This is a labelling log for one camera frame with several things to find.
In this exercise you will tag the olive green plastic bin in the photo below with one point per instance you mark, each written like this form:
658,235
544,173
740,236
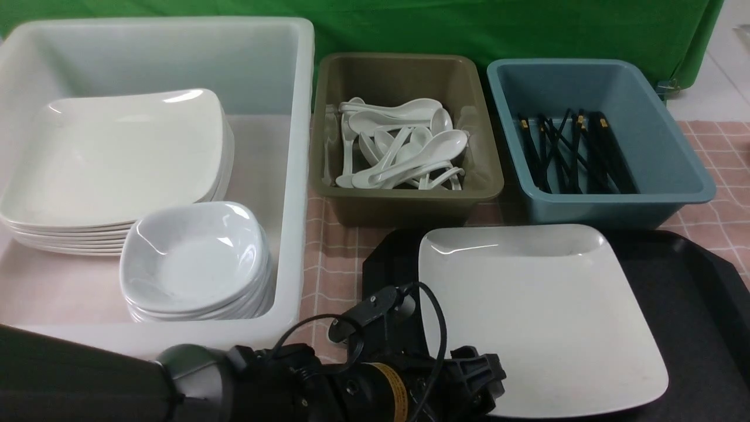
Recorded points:
391,79

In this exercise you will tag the black serving tray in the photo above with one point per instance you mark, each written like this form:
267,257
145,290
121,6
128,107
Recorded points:
694,302

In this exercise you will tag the pile of white soup spoons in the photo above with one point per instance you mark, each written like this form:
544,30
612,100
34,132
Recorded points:
384,147

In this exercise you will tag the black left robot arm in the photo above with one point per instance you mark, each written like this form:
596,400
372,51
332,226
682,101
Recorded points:
317,371

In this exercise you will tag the bundle of black chopsticks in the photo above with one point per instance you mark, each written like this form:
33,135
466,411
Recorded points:
578,155

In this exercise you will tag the large white square plate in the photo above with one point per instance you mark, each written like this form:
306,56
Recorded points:
553,303

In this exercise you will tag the stack of white bowls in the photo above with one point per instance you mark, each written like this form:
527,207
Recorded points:
202,262

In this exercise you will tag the large translucent white tub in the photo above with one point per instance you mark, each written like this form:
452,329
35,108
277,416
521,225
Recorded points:
261,69

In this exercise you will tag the pink checked tablecloth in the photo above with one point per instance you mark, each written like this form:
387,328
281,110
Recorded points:
334,254

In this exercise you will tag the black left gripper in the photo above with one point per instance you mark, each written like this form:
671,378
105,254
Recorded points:
384,381

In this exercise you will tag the green backdrop cloth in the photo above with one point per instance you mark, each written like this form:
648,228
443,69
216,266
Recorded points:
666,40

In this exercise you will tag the stack of white square plates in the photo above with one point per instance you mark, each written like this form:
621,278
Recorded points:
89,168

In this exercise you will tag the blue plastic bin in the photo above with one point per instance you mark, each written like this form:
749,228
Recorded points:
666,169

